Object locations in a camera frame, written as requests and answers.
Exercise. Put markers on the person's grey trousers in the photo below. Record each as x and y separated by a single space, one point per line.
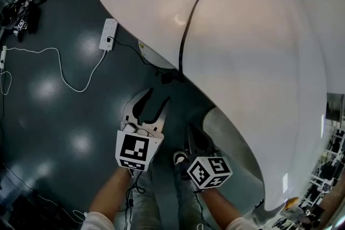
145 196

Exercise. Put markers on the person's right forearm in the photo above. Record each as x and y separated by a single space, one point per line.
221 204

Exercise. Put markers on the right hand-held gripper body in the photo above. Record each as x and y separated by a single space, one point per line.
210 172

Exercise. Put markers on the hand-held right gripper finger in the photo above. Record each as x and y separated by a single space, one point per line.
210 149
188 142

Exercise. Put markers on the person's right shoe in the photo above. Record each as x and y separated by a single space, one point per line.
180 157

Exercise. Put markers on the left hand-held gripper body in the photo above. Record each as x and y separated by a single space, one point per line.
134 148

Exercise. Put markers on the person's left forearm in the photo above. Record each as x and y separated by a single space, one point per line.
113 191

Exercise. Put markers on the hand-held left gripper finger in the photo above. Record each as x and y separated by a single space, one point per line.
163 121
132 113

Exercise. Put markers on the black equipment backpack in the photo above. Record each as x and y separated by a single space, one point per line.
32 19

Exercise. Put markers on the white cylindrical table pedestal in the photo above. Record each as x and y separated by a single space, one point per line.
156 59
215 119

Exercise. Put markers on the white metal shelf rack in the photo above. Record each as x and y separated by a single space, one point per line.
328 169

